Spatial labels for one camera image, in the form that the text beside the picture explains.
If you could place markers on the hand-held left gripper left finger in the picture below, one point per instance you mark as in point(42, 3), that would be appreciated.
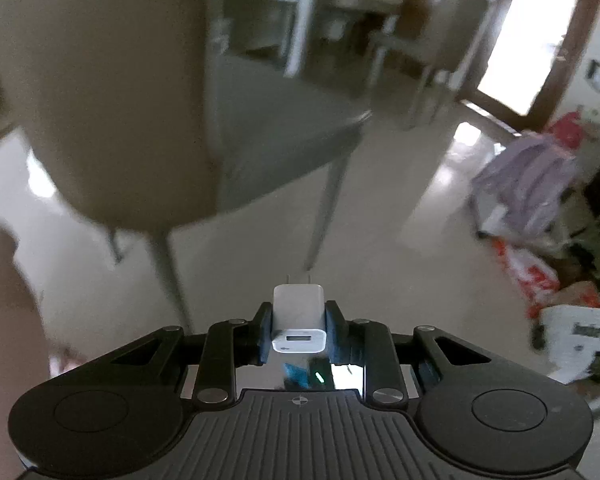
point(265, 325)

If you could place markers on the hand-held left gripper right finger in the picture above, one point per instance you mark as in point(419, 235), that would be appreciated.
point(336, 327)

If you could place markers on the orange white plastic bag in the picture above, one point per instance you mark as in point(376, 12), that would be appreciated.
point(530, 272)

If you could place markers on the white paper box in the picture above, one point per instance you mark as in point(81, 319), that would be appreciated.
point(575, 330)

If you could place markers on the purple bag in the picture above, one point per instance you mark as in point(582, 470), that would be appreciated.
point(530, 185)

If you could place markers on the beige chair grey seat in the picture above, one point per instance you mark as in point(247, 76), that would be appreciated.
point(105, 85)

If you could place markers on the white table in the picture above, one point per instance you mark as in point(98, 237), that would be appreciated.
point(300, 25)

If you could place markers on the brown door frame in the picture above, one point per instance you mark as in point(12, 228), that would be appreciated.
point(567, 60)

